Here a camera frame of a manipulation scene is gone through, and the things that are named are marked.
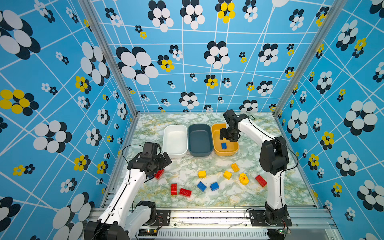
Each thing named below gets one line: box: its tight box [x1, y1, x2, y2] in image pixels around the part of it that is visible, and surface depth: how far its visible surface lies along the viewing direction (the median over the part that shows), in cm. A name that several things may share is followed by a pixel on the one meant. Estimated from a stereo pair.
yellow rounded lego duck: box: [239, 173, 250, 186], surface depth 86 cm
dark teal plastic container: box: [187, 123, 214, 157], surface depth 104 cm
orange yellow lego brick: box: [231, 163, 240, 173], surface depth 91 cm
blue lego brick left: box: [197, 181, 207, 192], surface depth 85 cm
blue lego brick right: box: [210, 182, 220, 192], surface depth 84 cm
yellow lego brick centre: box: [198, 170, 207, 179], surface depth 89 cm
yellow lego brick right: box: [223, 170, 233, 180], surface depth 88 cm
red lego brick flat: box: [179, 188, 192, 198], surface depth 82 cm
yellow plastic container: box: [211, 123, 239, 156], surface depth 99 cm
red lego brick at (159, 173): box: [154, 169, 165, 180], surface depth 88 cm
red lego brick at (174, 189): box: [170, 183, 178, 196], surface depth 83 cm
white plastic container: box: [162, 124, 188, 158], surface depth 104 cm
